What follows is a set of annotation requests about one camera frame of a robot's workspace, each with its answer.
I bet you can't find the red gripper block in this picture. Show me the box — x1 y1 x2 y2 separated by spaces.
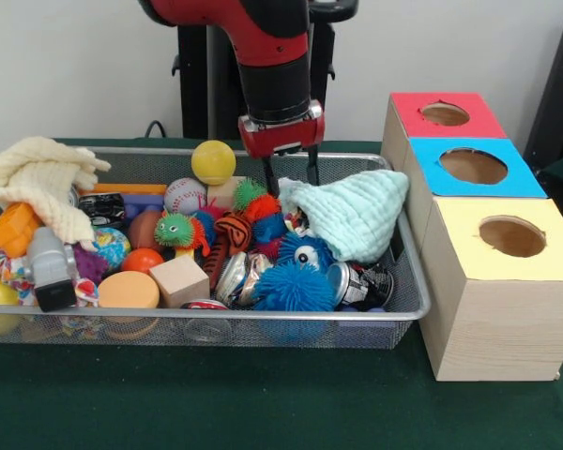
237 98 327 199

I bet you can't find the light blue waffle cloth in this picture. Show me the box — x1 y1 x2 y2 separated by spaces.
277 169 410 263

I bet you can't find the cream waffle cloth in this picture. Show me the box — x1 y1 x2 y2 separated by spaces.
0 136 113 250

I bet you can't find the wooden box with three holes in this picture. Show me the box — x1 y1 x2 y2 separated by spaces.
381 92 563 382

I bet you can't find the yellow tennis ball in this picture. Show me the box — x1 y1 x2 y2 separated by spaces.
190 139 238 185

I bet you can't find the blue spiky rubber ball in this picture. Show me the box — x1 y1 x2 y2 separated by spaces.
277 232 337 271
252 261 337 313

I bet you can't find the white toy baseball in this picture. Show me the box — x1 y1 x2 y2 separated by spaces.
163 177 208 217

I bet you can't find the crushed black drink can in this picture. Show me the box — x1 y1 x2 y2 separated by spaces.
327 261 395 311

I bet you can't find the plain wooden cube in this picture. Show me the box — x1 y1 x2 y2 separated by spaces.
148 254 211 308

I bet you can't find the small orange ball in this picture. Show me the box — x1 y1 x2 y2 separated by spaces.
120 247 165 274

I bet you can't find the orange foam disc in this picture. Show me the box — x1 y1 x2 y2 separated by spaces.
97 270 161 309

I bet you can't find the silver toy robot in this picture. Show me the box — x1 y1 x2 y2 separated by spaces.
26 227 79 313

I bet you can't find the black upright panel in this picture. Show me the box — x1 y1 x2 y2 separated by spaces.
523 7 563 170

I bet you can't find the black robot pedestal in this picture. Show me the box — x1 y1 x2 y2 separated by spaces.
171 0 360 141

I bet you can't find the grey wire mesh bin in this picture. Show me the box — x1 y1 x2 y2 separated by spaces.
0 145 433 351

